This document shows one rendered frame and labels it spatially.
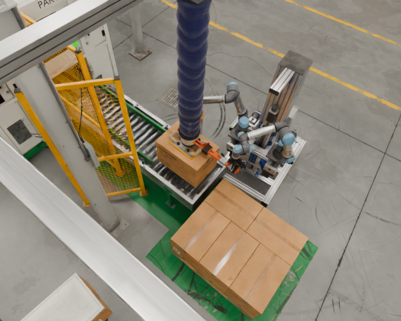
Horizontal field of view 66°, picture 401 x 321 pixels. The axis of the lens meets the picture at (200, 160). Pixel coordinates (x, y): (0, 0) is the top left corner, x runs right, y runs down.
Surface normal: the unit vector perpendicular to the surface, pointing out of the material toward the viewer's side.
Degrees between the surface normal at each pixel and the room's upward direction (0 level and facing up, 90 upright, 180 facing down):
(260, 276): 0
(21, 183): 0
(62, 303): 0
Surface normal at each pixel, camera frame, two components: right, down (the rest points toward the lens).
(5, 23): 0.78, 0.55
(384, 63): 0.05, -0.53
